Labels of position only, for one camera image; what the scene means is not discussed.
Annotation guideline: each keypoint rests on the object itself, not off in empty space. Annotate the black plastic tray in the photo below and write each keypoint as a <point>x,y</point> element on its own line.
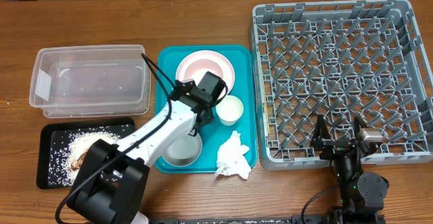
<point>45,141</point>

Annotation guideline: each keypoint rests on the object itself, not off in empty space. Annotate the teal plastic tray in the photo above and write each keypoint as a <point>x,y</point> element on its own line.
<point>238,59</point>

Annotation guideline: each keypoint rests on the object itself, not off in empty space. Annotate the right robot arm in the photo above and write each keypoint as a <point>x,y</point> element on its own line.
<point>361,193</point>

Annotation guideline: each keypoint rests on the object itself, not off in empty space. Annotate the white paper cup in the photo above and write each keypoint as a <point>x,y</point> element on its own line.
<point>229,110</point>

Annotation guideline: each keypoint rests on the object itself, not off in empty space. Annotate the rice and food scrap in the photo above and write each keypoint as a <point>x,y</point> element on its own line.
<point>68,149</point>

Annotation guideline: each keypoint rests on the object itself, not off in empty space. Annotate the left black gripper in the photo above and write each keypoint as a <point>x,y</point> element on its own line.
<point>211,118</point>

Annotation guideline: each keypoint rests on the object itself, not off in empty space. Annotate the grey dishwasher rack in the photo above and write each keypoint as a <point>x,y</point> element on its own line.
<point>339,60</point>

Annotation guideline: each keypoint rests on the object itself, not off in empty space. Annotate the clear plastic bin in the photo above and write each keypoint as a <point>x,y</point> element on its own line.
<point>91,81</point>

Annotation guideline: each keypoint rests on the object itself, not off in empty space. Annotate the pink round plate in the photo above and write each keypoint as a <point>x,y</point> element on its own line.
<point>195,65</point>

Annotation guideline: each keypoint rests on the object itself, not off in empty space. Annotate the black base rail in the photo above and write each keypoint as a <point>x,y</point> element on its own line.
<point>294,219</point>

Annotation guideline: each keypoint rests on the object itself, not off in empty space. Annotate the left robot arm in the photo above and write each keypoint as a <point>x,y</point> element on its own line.
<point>112,178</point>

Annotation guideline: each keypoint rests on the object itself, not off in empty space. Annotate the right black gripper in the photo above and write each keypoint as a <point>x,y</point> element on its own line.
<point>320,138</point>

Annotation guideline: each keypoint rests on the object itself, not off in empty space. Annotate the white napkin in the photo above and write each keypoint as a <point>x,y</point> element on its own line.
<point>231,158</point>

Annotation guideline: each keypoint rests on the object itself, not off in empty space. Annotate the white bowl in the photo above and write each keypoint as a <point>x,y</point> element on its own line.
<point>184,151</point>

